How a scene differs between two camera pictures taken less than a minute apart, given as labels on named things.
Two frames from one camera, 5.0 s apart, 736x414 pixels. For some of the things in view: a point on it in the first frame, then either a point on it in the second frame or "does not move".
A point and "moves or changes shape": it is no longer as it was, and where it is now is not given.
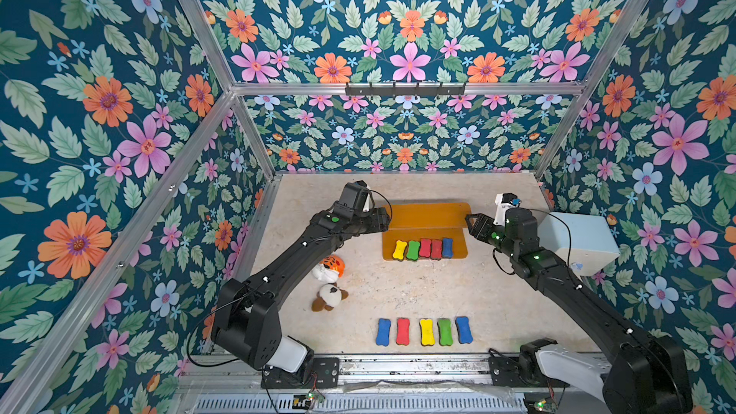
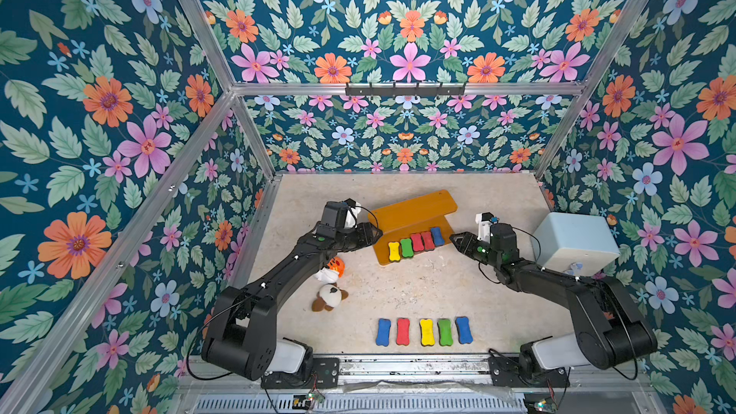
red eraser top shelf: (402, 331) does not move
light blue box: (586, 241) does not move
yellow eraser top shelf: (427, 332) does not move
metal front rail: (385, 384) does not move
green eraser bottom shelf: (413, 250) moves or changes shape
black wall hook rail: (405, 90) does not move
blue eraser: (383, 332) does not move
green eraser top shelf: (445, 332) does not move
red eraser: (436, 249) -> (427, 241)
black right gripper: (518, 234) -> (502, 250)
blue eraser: (464, 330) does not move
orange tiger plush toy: (329, 269) does not move
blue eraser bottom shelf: (448, 247) -> (437, 236)
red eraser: (425, 247) moves or changes shape
